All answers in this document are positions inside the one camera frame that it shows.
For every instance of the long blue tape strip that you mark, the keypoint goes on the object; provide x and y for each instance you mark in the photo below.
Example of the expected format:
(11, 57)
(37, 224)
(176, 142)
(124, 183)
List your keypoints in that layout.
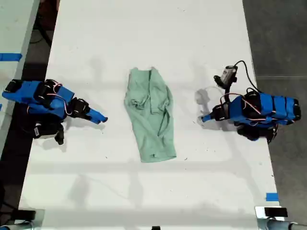
(10, 57)

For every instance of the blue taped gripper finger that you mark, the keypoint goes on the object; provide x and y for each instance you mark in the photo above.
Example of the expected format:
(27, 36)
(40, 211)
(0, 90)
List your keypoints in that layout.
(207, 118)
(93, 120)
(97, 114)

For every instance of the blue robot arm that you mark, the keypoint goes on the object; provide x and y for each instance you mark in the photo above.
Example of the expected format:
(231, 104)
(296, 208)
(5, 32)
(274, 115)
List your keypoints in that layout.
(275, 107)
(26, 92)

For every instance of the metal corner bracket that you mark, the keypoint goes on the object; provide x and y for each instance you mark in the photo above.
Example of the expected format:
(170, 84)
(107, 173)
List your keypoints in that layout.
(260, 215)

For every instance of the small black box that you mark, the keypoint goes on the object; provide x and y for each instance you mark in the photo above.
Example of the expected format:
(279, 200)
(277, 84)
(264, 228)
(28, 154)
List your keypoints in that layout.
(275, 212)
(25, 215)

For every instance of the small black clamp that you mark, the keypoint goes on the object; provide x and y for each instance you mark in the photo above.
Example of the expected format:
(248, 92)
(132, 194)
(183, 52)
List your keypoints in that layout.
(156, 228)

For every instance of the white side table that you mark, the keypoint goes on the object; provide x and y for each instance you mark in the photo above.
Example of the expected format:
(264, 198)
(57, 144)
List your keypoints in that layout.
(14, 36)

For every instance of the black camera stalk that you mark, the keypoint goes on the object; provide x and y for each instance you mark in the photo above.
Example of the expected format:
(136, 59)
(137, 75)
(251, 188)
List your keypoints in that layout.
(227, 92)

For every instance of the short blue tape strip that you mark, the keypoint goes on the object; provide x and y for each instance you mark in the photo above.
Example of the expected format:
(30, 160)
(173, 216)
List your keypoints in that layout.
(272, 197)

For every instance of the black camera box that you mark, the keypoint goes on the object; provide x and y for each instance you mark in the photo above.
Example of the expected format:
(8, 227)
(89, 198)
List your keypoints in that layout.
(42, 131)
(227, 74)

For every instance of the pale green t-shirt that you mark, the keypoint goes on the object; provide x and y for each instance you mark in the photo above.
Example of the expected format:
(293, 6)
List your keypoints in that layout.
(149, 115)

